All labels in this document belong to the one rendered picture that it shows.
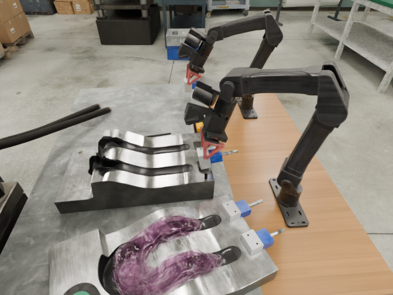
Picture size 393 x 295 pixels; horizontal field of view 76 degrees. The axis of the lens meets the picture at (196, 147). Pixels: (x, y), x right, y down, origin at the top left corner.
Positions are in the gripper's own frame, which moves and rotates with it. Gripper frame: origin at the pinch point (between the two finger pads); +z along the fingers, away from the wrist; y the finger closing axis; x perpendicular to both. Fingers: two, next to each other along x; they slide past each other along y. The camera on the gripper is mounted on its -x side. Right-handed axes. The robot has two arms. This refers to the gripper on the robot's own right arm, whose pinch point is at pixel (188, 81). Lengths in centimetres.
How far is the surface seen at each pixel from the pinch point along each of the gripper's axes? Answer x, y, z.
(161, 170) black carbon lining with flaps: -10, 52, 13
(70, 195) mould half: -35, 57, 29
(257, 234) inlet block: 12, 79, 3
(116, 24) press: -43, -359, 91
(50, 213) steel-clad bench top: -39, 59, 38
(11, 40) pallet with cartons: -184, -350, 184
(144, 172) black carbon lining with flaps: -16, 53, 16
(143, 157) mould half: -16, 46, 15
